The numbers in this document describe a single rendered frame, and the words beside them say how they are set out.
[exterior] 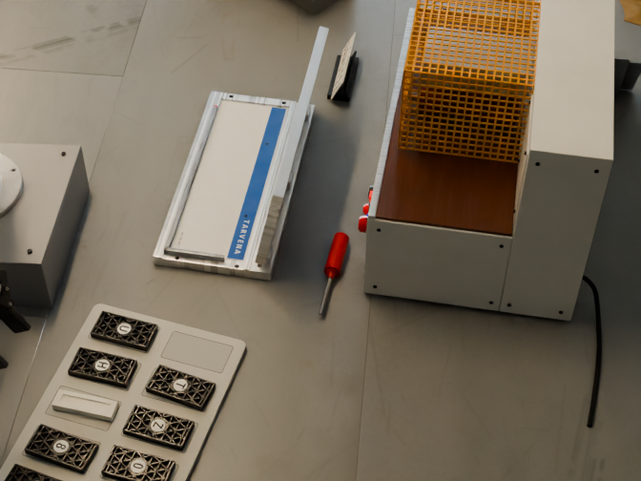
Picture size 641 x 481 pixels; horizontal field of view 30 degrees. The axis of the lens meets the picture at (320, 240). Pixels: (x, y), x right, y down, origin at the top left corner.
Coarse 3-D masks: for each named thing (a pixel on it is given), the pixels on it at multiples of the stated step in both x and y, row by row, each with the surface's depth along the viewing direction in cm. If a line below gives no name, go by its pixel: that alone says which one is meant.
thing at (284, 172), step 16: (320, 32) 218; (320, 48) 215; (304, 80) 208; (304, 96) 206; (304, 112) 203; (288, 144) 197; (288, 160) 195; (288, 176) 193; (272, 208) 192; (272, 224) 195
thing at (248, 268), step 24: (216, 96) 234; (240, 96) 234; (288, 120) 229; (312, 120) 232; (264, 192) 217; (288, 192) 217; (168, 216) 212; (264, 216) 213; (168, 264) 207; (192, 264) 206; (216, 264) 205; (240, 264) 205
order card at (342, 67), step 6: (354, 36) 241; (348, 42) 243; (348, 48) 240; (342, 54) 243; (348, 54) 237; (342, 60) 241; (348, 60) 236; (342, 66) 238; (342, 72) 235; (336, 78) 239; (342, 78) 232; (336, 84) 236; (336, 90) 234
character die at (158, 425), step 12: (144, 408) 185; (132, 420) 183; (144, 420) 183; (156, 420) 183; (168, 420) 184; (180, 420) 183; (132, 432) 182; (144, 432) 182; (156, 432) 182; (168, 432) 182; (180, 432) 183; (168, 444) 181; (180, 444) 181
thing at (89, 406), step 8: (64, 392) 187; (72, 392) 187; (56, 400) 186; (64, 400) 186; (72, 400) 186; (80, 400) 186; (88, 400) 186; (96, 400) 186; (104, 400) 186; (112, 400) 186; (56, 408) 186; (64, 408) 185; (72, 408) 185; (80, 408) 185; (88, 408) 185; (96, 408) 185; (104, 408) 185; (112, 408) 185; (88, 416) 185; (96, 416) 184; (104, 416) 184; (112, 416) 184
